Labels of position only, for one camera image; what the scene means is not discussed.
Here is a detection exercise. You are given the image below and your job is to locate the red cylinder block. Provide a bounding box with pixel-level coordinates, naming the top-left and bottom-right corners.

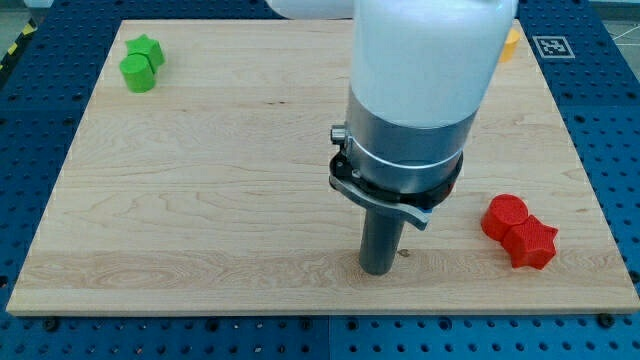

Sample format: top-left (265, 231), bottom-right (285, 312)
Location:
top-left (481, 194), bottom-right (529, 242)

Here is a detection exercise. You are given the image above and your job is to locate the green star block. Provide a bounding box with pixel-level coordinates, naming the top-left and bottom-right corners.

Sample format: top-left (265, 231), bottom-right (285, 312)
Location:
top-left (125, 34), bottom-right (165, 73)

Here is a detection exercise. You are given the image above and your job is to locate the yellow block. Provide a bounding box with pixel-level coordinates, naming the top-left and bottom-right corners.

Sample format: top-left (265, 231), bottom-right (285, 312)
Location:
top-left (499, 28), bottom-right (520, 63)

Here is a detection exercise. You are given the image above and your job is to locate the black and white fiducial tag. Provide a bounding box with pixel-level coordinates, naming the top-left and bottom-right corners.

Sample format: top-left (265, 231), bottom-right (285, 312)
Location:
top-left (533, 36), bottom-right (575, 59)

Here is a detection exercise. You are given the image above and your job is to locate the red star block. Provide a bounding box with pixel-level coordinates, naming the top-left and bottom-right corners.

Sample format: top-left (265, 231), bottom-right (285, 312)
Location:
top-left (501, 215), bottom-right (559, 270)

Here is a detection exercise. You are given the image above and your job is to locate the light wooden board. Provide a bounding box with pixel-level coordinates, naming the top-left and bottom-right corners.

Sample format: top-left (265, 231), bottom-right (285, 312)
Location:
top-left (7, 20), bottom-right (639, 317)

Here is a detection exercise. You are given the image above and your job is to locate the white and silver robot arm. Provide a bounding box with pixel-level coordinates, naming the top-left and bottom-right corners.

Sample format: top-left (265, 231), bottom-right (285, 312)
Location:
top-left (268, 0), bottom-right (518, 275)

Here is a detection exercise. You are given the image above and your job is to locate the green cylinder block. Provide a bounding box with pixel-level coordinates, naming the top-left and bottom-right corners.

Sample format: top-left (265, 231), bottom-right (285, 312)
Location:
top-left (119, 54), bottom-right (155, 93)

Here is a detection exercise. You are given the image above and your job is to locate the black tool mount with lever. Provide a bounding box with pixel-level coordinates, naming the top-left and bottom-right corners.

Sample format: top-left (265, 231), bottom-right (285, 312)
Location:
top-left (329, 153), bottom-right (463, 230)

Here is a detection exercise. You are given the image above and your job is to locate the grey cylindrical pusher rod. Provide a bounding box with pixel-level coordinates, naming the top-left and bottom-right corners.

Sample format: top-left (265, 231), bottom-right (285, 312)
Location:
top-left (359, 210), bottom-right (404, 276)

